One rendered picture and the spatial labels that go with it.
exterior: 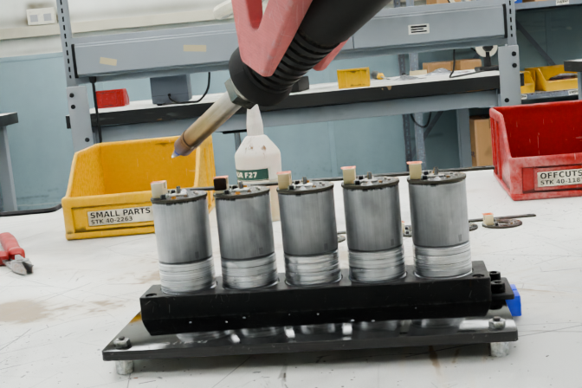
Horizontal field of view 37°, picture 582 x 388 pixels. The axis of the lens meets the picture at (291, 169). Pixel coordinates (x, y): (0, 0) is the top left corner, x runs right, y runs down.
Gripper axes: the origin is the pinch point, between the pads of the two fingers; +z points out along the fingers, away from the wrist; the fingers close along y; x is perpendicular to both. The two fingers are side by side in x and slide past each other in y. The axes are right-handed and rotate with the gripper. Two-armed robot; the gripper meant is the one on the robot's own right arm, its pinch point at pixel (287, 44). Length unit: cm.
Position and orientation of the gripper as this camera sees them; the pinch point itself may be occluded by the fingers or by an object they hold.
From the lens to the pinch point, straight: 29.7
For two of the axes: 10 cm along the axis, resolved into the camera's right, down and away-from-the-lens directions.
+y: -7.8, 1.5, -6.1
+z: -2.1, 8.6, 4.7
